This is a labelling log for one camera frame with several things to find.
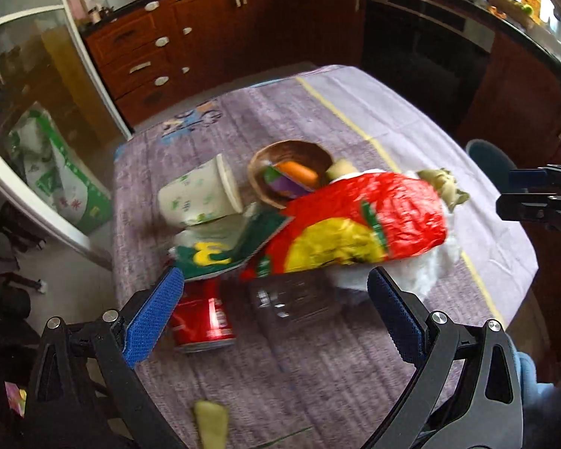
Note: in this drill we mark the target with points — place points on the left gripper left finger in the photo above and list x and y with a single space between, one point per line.
83 390

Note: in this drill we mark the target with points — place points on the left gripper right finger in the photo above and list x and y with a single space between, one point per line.
464 393

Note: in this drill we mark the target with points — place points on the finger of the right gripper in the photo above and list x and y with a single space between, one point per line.
536 196

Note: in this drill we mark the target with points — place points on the green peel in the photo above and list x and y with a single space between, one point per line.
445 185

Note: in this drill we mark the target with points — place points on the red soda can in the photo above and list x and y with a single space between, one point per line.
200 322

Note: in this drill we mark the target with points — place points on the red yellow plastic bag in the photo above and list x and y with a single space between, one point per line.
370 218

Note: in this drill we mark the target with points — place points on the green yellow snack packet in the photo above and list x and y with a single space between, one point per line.
212 249

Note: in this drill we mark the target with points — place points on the clear plastic bottle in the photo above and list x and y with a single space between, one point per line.
288 303

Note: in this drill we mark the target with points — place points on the teal trash bin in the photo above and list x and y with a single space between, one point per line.
494 163

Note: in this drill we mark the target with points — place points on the wooden kitchen cabinets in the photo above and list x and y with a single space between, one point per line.
153 53

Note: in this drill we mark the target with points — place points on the pale green peel scrap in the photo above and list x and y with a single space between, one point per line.
212 421

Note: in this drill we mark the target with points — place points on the purple white tablecloth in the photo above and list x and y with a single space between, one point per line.
328 386

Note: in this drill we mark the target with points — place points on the built-in black oven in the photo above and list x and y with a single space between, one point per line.
432 56

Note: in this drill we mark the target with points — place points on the pale yellow fruit piece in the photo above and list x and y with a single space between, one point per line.
340 168

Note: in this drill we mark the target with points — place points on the paper cup with flowers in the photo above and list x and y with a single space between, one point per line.
207 193

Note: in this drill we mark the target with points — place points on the orange carrot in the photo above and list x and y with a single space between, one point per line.
299 173

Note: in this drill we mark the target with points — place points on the green white sack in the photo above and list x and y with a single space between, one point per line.
55 172

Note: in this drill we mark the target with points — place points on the wooden bowl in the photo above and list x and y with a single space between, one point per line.
276 189

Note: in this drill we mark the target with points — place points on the glass sliding door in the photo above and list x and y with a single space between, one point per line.
58 126

